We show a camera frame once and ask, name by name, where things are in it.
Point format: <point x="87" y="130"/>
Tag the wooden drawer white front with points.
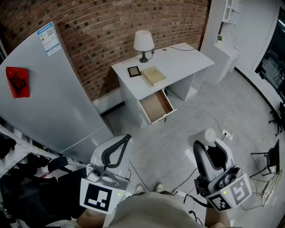
<point x="155" y="105"/>

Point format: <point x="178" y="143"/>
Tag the person's right forearm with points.
<point x="217" y="219"/>

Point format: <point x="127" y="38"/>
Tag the person's right shoe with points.
<point x="158" y="187"/>

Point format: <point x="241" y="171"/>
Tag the person's left forearm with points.
<point x="89" y="219"/>

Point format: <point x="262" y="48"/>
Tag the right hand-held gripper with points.
<point x="231" y="191"/>

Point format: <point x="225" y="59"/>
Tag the blue label sticker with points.
<point x="49" y="41"/>

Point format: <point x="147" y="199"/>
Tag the person's shoe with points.
<point x="140" y="188"/>
<point x="158" y="187"/>

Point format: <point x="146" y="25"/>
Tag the white power strip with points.
<point x="179" y="192"/>
<point x="227" y="133"/>

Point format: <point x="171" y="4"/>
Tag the white shelving unit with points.
<point x="229" y="44"/>

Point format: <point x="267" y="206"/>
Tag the grey refrigerator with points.
<point x="51" y="100"/>

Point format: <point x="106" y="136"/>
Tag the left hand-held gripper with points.
<point x="99" y="196"/>

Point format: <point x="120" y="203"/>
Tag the small green potted plant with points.
<point x="219" y="38"/>

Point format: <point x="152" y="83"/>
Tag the black picture frame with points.
<point x="134" y="71"/>

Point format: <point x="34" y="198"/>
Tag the black framed window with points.
<point x="274" y="64"/>

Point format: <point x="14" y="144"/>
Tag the white shade table lamp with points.
<point x="143" y="41"/>

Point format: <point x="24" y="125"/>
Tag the person's beige shirt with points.
<point x="153" y="211"/>

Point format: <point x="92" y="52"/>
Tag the black folding chair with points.
<point x="272" y="158"/>

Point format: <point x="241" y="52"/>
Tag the beige hardcover book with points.
<point x="154" y="76"/>

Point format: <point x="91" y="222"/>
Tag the white metal rack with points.
<point x="24" y="147"/>

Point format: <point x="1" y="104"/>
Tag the white desk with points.
<point x="178" y="60"/>

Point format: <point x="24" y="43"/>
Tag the red paper decoration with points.
<point x="18" y="82"/>

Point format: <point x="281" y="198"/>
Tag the person's left shoe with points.
<point x="140" y="188"/>

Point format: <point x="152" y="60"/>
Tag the black bag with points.
<point x="6" y="145"/>

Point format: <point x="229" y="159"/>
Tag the black swivel chair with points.
<point x="281" y="115"/>

